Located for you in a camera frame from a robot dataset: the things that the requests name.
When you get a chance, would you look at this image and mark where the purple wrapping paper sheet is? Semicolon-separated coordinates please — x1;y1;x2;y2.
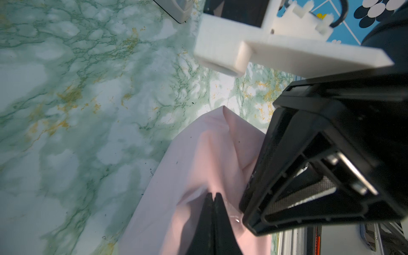
119;106;272;255

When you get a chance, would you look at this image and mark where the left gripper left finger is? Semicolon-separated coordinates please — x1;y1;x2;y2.
186;193;214;255

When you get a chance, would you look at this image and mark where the red black utility knife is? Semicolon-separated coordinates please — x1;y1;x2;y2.
306;225;322;255

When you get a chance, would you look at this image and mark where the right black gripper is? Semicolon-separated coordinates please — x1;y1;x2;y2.
239;6;408;235

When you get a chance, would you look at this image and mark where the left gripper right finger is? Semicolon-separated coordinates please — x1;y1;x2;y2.
214;193;242;255

